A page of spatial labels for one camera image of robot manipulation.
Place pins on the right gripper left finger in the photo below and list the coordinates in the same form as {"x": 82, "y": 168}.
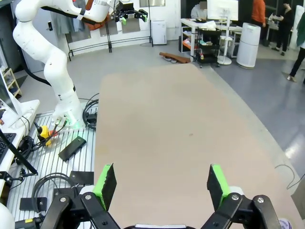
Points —
{"x": 104, "y": 190}

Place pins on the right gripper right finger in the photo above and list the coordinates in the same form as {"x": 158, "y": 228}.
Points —
{"x": 218, "y": 188}

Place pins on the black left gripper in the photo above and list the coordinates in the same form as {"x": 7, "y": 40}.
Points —
{"x": 125, "y": 9}

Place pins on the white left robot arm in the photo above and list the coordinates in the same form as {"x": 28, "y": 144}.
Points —
{"x": 57, "y": 71}

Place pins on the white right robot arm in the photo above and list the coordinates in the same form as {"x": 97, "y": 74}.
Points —
{"x": 4, "y": 218}

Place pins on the black metal plate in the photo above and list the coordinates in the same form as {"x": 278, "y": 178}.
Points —
{"x": 83, "y": 177}
{"x": 28, "y": 204}

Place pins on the small white air purifier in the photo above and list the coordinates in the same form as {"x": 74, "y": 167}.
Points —
{"x": 159, "y": 32}

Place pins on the black clothes rack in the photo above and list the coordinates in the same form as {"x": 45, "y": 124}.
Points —
{"x": 109, "y": 44}

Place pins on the black flat box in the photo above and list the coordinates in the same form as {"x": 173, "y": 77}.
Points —
{"x": 72, "y": 149}

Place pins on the white cluttered table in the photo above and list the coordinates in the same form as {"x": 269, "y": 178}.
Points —
{"x": 188, "y": 23}

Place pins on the brown board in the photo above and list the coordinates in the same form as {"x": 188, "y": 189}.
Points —
{"x": 177, "y": 58}

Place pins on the seated person in white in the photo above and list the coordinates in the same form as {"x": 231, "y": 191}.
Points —
{"x": 197, "y": 12}

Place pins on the black utility cart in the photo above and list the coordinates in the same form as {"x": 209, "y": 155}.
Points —
{"x": 208, "y": 47}

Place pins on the yellow emergency stop button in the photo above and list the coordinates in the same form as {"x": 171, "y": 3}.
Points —
{"x": 44, "y": 132}

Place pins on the white monitor on stand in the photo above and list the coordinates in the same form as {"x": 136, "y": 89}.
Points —
{"x": 222, "y": 9}

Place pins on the black tripod rod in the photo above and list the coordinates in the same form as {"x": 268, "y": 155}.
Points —
{"x": 19, "y": 155}

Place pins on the black keyboard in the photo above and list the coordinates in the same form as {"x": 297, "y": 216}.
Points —
{"x": 6, "y": 145}

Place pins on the white monitor stand base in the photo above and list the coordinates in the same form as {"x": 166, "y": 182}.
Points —
{"x": 26, "y": 107}

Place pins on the tall white air purifier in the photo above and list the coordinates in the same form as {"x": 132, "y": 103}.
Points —
{"x": 247, "y": 45}

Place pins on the person in orange top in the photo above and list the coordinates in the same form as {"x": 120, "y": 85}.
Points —
{"x": 259, "y": 12}

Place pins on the wooden shelf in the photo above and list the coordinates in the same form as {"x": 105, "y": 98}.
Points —
{"x": 13, "y": 83}

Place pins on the person with green scarf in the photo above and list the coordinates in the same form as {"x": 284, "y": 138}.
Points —
{"x": 299, "y": 47}

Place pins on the slotted aluminium base plate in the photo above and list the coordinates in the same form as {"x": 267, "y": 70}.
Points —
{"x": 47, "y": 164}

